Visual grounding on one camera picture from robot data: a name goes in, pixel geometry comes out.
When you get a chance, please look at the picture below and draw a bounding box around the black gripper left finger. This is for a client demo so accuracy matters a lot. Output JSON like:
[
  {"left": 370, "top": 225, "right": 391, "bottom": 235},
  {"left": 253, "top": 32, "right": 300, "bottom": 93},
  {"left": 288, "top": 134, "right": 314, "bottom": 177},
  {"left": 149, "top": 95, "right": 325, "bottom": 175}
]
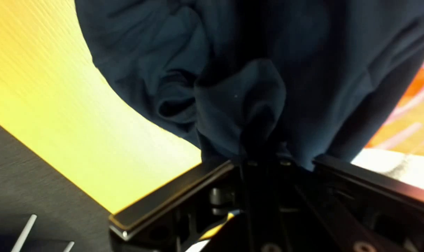
[{"left": 108, "top": 152, "right": 272, "bottom": 252}]

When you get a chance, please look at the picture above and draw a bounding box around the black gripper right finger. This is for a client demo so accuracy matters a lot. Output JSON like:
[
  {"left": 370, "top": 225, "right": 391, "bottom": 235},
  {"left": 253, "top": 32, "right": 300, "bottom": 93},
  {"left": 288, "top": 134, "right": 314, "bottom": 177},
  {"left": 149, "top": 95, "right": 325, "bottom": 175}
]
[{"left": 265, "top": 148, "right": 424, "bottom": 252}]

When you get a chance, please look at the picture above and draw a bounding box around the navy blue shirt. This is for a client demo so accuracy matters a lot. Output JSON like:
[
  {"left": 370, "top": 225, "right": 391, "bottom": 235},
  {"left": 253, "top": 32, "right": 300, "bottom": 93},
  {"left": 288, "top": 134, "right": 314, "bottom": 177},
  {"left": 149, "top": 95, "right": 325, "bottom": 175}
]
[{"left": 72, "top": 0, "right": 424, "bottom": 172}]

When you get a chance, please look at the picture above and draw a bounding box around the pink shirt orange print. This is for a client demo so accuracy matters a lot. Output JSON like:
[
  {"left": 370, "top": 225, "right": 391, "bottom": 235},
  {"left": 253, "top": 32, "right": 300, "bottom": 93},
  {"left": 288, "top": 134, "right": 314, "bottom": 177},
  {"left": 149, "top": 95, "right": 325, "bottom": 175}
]
[{"left": 363, "top": 39, "right": 424, "bottom": 158}]

